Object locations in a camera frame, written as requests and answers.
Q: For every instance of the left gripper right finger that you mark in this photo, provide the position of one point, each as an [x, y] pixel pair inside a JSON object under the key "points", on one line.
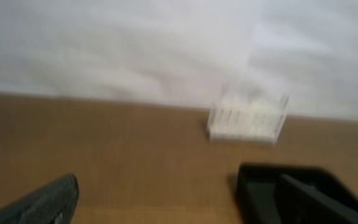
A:
{"points": [[315, 205]]}

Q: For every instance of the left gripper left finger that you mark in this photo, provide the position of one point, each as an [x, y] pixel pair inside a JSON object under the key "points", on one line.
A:
{"points": [[48, 202]]}

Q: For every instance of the black tray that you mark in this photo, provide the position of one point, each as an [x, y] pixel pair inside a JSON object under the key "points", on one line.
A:
{"points": [[256, 193]]}

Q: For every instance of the white test tube rack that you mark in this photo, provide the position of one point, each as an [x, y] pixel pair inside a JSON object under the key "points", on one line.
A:
{"points": [[247, 124]]}

